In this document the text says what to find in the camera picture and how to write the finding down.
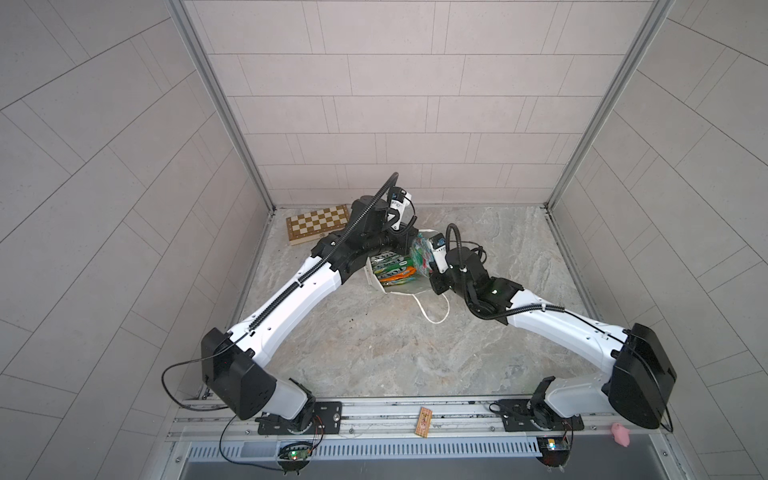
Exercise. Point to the green spring tea candy bag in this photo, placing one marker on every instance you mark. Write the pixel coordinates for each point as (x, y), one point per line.
(390, 260)

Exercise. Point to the white paper bag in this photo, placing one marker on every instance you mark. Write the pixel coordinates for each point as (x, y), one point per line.
(414, 289)

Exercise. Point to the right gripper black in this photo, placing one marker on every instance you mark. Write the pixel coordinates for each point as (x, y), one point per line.
(435, 282)

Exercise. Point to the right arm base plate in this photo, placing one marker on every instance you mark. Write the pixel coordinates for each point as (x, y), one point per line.
(519, 415)

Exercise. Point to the aluminium front rail frame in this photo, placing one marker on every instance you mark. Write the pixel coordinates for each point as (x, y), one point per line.
(358, 418)

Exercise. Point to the pink pig toy on rail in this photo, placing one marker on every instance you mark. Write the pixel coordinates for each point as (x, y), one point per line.
(621, 435)

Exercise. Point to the right controller board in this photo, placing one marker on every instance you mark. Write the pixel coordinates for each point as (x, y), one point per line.
(555, 451)

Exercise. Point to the left controller board with LED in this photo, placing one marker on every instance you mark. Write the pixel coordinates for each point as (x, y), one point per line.
(293, 457)

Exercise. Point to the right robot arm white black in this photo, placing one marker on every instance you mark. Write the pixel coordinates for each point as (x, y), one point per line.
(634, 377)

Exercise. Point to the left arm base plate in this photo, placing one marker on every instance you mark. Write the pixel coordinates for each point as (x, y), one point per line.
(316, 417)

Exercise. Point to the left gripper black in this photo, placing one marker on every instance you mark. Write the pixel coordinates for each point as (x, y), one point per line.
(403, 238)

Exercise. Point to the orange fruit candy bag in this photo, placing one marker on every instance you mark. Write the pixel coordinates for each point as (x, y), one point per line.
(397, 276)

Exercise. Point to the wooden chessboard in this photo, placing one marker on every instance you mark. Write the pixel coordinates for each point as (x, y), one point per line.
(306, 227)

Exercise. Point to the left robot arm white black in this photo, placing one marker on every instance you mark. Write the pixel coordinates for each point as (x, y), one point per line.
(234, 361)

